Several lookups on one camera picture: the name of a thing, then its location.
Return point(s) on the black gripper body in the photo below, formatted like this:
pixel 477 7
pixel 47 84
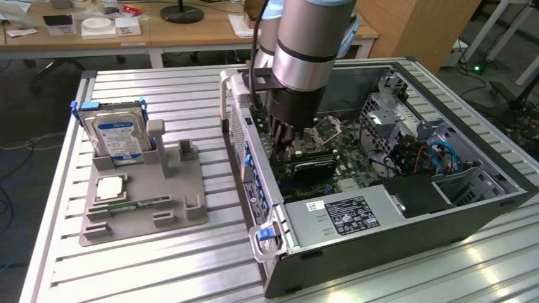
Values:
pixel 295 107

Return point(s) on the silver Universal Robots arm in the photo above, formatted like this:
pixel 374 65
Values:
pixel 303 63

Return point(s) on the installed RAM stick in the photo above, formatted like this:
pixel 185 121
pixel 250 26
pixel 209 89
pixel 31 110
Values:
pixel 325 155

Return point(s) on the metal socket cover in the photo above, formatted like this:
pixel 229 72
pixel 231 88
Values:
pixel 330 127

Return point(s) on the green motherboard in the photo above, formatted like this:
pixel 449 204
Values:
pixel 354 164

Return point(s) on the silver metal drive cage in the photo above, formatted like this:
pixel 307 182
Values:
pixel 381 118

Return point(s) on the stack of white papers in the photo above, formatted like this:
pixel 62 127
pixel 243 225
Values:
pixel 242 28

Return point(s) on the grey power supply unit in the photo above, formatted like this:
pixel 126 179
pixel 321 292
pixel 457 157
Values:
pixel 337 227

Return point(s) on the blue case release latch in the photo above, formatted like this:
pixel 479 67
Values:
pixel 266 235

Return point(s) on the brown cardboard box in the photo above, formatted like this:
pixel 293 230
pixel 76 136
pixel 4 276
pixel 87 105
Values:
pixel 251 8

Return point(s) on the long wooden desk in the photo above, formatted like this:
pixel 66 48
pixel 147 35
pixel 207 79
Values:
pixel 190 34

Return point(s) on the wooden cabinet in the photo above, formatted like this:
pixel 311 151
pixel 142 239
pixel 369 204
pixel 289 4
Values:
pixel 421 31

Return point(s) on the hard disk in blue caddy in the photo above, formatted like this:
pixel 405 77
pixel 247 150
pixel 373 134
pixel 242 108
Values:
pixel 115 135

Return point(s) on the black round lamp base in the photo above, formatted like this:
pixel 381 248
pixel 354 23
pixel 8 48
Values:
pixel 181 14

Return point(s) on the open black PC case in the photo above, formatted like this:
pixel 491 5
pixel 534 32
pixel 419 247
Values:
pixel 379 252

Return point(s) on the grey disk bay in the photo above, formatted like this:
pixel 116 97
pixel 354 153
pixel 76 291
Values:
pixel 463 186

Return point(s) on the green RAM stick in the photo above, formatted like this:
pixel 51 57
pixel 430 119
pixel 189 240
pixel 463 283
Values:
pixel 126 206

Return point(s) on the grey parts rack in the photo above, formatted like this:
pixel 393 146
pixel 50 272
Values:
pixel 143 227

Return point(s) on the silver CPU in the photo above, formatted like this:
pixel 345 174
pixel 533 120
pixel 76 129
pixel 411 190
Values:
pixel 107 188

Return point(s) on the green indicator light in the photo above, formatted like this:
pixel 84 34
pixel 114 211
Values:
pixel 477 68

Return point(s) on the plain white box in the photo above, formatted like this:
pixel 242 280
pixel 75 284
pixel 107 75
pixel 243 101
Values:
pixel 127 27

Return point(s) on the red packet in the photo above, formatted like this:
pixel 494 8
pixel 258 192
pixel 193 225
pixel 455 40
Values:
pixel 131 9

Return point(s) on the white box with round dish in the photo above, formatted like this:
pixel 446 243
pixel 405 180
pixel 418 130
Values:
pixel 99 28

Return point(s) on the black office chair base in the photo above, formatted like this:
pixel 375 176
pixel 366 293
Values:
pixel 55 67

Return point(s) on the white box with black top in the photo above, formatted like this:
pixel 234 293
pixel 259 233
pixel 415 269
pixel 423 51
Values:
pixel 60 25

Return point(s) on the small white paper card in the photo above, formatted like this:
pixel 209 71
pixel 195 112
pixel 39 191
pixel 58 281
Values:
pixel 20 32

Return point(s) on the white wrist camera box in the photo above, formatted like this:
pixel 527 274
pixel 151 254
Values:
pixel 242 90

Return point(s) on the white table frame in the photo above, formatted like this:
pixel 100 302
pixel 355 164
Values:
pixel 501 19

